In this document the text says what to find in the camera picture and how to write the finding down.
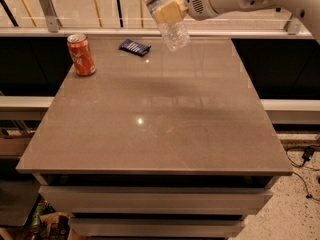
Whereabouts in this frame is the clear plastic water bottle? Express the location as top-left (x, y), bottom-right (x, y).
top-left (143, 0), bottom-right (190, 51)

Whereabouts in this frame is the blue rxbar wrapper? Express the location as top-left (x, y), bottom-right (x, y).
top-left (119, 39), bottom-right (150, 57)

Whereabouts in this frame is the grey drawer cabinet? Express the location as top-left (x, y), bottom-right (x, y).
top-left (39, 186), bottom-right (273, 240)

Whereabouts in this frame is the orange soda can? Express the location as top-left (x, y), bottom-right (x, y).
top-left (67, 34), bottom-right (96, 76)

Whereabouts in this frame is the left metal railing post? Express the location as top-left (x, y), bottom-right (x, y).
top-left (39, 0), bottom-right (62, 33)

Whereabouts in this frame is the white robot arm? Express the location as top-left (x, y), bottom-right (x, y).
top-left (152, 0), bottom-right (320, 42)

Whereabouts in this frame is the metal railing post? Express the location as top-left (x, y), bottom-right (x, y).
top-left (39, 0), bottom-right (62, 33)
top-left (284, 15), bottom-right (301, 35)

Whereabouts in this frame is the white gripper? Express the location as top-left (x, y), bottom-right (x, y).
top-left (152, 0), bottom-right (239, 24)

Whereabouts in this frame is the right metal railing post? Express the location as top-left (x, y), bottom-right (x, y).
top-left (284, 15), bottom-right (301, 35)

